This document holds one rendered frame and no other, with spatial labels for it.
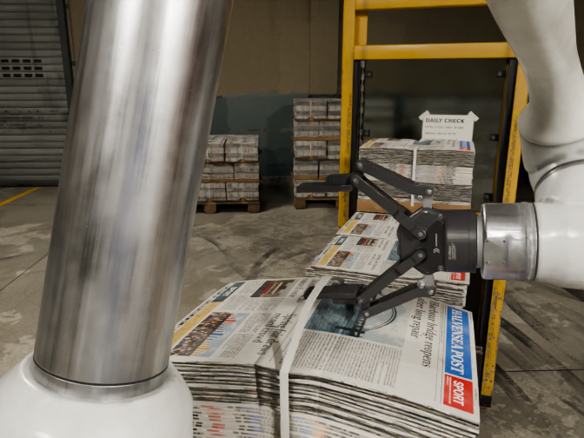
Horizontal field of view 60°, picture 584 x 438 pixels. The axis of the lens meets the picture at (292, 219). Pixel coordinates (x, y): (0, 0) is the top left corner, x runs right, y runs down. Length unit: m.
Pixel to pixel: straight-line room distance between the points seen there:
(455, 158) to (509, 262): 1.13
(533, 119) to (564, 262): 0.18
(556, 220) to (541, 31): 0.21
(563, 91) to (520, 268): 0.20
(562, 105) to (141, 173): 0.48
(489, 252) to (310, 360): 0.23
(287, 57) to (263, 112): 0.84
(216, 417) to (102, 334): 0.30
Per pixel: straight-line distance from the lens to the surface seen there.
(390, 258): 1.31
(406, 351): 0.64
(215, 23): 0.38
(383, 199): 0.61
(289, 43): 7.56
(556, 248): 0.59
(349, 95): 2.26
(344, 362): 0.60
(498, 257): 0.59
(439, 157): 1.71
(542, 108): 0.66
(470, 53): 2.23
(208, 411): 0.65
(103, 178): 0.35
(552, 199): 0.62
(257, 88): 7.54
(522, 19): 0.45
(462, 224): 0.60
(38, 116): 8.20
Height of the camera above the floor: 1.50
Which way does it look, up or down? 15 degrees down
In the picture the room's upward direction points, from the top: straight up
